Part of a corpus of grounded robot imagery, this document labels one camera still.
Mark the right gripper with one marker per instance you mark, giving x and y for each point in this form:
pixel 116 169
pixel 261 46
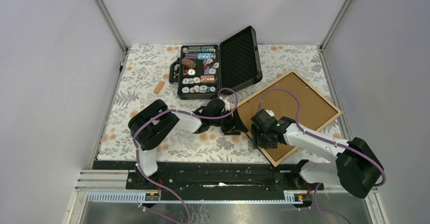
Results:
pixel 256 140

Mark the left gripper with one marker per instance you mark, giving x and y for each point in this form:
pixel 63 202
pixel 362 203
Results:
pixel 235 125

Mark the wooden picture frame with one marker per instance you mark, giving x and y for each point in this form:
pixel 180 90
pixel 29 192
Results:
pixel 337 113

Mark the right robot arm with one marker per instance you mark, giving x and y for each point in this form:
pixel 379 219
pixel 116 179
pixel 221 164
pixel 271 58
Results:
pixel 350 164

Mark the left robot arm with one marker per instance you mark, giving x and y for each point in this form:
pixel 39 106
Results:
pixel 152 125

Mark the orange poker chip stack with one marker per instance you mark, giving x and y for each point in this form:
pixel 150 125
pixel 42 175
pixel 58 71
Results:
pixel 208 79

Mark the black poker chip case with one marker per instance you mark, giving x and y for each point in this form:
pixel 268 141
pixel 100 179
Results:
pixel 235 63

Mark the brown poker chip stack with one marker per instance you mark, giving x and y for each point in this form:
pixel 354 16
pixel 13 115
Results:
pixel 188 63

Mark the wooden block left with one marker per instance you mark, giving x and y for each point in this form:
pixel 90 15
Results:
pixel 159 87

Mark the floral tablecloth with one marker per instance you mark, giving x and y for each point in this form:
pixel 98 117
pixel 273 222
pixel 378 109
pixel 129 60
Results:
pixel 147 64

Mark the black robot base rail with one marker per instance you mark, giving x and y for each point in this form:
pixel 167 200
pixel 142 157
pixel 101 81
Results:
pixel 219 181

